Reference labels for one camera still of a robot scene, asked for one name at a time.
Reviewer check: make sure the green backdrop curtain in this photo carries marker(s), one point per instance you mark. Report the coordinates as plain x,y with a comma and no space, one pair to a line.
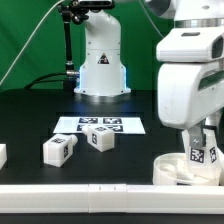
32,42

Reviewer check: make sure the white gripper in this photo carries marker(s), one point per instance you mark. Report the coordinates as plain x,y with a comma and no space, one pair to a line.
181,104

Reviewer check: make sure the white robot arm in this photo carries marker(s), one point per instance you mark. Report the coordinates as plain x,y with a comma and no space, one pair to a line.
197,37

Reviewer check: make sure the round white stool seat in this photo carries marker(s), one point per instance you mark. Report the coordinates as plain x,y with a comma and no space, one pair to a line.
171,169

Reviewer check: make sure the white right fence bar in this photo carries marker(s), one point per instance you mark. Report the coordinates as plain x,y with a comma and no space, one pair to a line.
221,159

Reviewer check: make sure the white fence bar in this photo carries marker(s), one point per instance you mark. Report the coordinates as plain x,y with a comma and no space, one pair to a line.
221,159
3,155
111,198

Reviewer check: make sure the paper sheet with markers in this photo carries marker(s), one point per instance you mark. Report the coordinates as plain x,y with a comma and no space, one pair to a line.
123,125

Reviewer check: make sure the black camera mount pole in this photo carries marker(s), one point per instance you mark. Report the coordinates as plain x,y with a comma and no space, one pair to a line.
76,11

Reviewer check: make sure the white front fence bar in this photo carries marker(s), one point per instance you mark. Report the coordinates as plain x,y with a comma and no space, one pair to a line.
111,198

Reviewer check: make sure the white left fence bar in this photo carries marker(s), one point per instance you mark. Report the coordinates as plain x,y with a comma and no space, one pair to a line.
3,155

